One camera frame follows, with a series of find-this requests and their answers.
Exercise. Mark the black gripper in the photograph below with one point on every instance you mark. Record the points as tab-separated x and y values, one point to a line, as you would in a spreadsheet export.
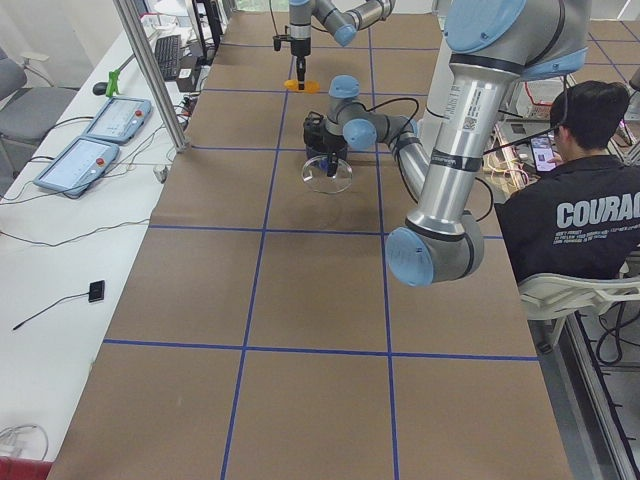
300	48
332	148

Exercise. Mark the yellow toy corn cob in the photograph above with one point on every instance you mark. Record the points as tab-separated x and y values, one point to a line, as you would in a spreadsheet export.
308	86

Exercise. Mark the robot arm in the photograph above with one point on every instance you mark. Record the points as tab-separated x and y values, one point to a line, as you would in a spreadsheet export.
493	45
341	25

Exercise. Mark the dark blue saucepan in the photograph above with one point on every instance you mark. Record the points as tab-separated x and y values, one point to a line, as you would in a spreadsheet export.
316	149

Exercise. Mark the black keyboard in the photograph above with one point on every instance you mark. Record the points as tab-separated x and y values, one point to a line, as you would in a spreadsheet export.
167	51

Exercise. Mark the far teach pendant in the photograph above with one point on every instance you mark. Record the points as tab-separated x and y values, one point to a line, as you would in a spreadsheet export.
119	120

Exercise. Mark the teach pendant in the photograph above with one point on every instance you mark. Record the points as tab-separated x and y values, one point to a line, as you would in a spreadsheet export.
79	165
119	120

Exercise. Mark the green clamp tool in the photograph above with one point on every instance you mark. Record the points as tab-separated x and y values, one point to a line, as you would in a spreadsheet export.
112	87

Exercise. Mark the black computer mouse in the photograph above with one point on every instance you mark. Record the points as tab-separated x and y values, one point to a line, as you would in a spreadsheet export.
100	88

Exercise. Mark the smartphone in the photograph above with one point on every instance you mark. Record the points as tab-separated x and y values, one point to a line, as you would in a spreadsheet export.
543	154

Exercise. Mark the white plastic chair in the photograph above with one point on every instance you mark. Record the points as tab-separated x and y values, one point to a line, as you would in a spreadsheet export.
549	296

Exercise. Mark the near teach pendant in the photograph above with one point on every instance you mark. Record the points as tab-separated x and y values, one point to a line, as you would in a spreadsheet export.
79	165

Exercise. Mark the seated person black shirt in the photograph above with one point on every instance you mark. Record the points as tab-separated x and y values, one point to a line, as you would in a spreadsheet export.
582	218

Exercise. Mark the small black square pad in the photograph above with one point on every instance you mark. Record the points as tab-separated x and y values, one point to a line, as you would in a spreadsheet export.
96	291

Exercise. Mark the grey office chair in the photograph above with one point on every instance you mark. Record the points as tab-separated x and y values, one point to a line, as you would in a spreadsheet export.
29	114

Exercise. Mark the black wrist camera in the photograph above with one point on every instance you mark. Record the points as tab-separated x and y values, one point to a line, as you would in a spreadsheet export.
279	39
313	128

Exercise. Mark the white camera stand post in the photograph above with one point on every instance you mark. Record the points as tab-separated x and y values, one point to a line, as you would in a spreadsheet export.
442	80

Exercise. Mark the aluminium frame post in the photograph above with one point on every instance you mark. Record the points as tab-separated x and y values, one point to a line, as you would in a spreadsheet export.
141	49

